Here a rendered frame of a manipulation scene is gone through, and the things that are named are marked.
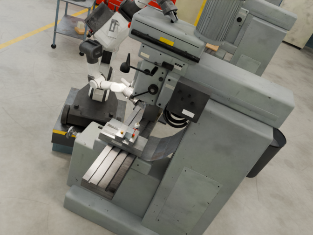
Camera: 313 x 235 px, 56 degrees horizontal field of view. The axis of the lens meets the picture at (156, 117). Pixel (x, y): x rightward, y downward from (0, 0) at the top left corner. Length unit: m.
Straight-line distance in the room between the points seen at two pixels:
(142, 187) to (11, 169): 1.36
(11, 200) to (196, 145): 1.78
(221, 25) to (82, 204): 1.90
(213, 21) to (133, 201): 1.66
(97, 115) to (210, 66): 1.51
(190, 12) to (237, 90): 1.96
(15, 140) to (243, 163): 2.42
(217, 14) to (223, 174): 1.05
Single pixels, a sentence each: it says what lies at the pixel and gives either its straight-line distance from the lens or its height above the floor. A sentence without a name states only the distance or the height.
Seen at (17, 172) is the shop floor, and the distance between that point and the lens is 3.23.
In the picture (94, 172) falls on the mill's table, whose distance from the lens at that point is 2.08.
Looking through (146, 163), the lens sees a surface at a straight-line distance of 2.35.
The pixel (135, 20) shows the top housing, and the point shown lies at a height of 1.85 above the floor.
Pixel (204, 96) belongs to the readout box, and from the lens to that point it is 1.66.
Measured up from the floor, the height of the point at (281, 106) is 1.72.
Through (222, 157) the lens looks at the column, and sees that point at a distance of 2.05.
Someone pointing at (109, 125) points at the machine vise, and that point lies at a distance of 2.33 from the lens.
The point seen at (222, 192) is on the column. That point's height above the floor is 0.98.
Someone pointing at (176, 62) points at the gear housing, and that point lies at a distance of 1.89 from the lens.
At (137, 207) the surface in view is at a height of 0.31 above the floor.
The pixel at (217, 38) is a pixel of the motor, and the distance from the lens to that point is 1.83.
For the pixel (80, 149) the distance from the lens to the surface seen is 2.57.
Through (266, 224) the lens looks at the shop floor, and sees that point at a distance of 3.77.
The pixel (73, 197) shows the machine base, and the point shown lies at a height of 0.20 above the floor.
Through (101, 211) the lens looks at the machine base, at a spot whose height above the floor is 0.20.
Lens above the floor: 2.49
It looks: 36 degrees down
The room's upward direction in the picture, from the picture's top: 22 degrees clockwise
